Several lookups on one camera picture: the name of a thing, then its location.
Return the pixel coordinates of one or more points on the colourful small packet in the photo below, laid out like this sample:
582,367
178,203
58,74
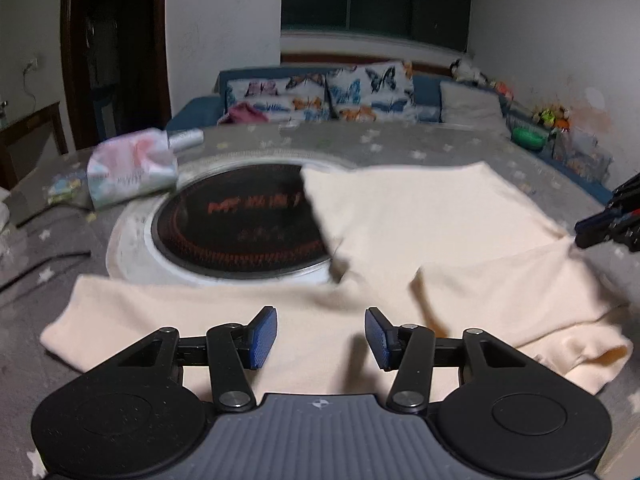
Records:
67,187

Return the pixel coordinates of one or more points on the green bowl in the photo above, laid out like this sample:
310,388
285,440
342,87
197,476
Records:
527,136

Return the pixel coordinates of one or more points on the cream sweater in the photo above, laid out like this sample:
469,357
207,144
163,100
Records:
425,220

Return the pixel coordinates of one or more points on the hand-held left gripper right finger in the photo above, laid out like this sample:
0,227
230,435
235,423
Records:
377,340

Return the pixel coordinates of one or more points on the wooden door frame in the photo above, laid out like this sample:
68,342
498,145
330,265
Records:
160,60

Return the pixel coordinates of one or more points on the wide butterfly pillow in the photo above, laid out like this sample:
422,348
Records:
270,90

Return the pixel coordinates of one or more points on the brown teddy bear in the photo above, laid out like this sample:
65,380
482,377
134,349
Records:
550,117

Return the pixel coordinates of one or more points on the pink plush toy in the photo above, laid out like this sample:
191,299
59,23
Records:
502,90

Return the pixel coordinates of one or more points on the clear plastic storage box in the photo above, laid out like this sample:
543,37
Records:
580,160

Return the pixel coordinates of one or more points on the pastel tissue pack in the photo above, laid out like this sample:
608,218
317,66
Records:
130,170

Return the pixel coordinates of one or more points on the grey pillow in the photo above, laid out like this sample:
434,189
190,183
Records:
470,105

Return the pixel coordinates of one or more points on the black and white plush toy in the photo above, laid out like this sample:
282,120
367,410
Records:
465,71

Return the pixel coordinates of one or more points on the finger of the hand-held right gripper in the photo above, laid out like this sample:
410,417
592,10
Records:
627,195
592,227

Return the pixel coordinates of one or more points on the wooden side table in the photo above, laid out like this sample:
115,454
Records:
30,125

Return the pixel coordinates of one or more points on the square butterfly pillow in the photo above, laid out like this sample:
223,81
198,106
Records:
370,85

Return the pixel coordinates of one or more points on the round black induction cooktop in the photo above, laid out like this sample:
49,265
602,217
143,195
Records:
225,230

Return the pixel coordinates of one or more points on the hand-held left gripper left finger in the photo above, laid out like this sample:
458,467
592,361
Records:
262,335

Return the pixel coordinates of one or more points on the blue corner sofa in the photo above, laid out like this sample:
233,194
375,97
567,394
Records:
427,92

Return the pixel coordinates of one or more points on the grey star tablecloth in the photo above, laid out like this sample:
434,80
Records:
60,280

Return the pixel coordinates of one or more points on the pink cloth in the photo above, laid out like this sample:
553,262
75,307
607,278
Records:
245,114

